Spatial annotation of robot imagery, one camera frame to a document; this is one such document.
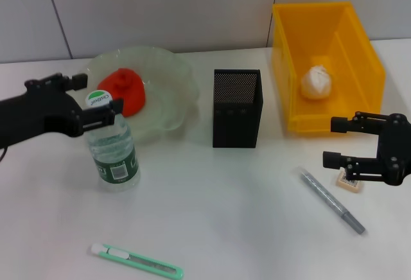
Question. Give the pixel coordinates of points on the translucent green fruit plate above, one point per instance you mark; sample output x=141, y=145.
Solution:
x=170, y=100

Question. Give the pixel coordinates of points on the yellow plastic bin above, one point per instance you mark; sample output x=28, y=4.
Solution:
x=289, y=52

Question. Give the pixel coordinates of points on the mint green utility knife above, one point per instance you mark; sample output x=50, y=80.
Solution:
x=138, y=257

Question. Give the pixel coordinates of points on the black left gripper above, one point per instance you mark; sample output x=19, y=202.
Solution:
x=35, y=113

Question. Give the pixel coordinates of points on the red-orange toy orange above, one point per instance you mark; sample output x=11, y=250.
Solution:
x=128, y=93

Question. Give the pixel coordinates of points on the white paper ball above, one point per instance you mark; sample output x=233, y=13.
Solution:
x=316, y=82

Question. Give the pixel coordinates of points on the beige eraser with barcode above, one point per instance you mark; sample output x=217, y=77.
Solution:
x=350, y=186

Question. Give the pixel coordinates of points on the black mesh pen holder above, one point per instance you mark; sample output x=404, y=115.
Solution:
x=236, y=126

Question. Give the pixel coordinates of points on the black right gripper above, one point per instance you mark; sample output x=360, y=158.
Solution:
x=396, y=148

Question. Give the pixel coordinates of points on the grey marker pen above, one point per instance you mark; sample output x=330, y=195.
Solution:
x=324, y=196

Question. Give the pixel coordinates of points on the clear bottle green label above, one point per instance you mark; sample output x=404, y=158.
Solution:
x=112, y=151

